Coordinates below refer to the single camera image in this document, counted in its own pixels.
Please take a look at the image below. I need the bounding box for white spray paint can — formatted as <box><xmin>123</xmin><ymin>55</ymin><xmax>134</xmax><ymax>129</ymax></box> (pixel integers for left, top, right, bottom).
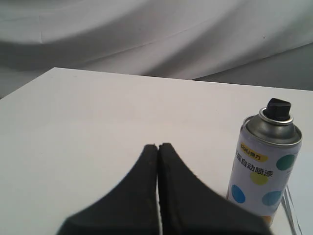
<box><xmin>226</xmin><ymin>98</ymin><xmax>303</xmax><ymax>225</ymax></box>

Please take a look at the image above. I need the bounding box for white backdrop cloth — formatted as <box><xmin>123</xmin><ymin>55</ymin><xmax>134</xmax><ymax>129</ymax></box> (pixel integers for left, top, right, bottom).
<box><xmin>0</xmin><ymin>0</ymin><xmax>313</xmax><ymax>97</ymax></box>

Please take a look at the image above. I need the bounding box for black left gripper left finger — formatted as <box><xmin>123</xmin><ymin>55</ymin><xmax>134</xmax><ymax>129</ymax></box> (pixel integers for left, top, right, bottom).
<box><xmin>58</xmin><ymin>144</ymin><xmax>159</xmax><ymax>235</ymax></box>

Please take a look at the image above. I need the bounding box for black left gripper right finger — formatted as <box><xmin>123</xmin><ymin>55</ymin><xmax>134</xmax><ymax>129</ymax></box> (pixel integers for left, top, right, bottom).
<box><xmin>157</xmin><ymin>143</ymin><xmax>270</xmax><ymax>235</ymax></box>

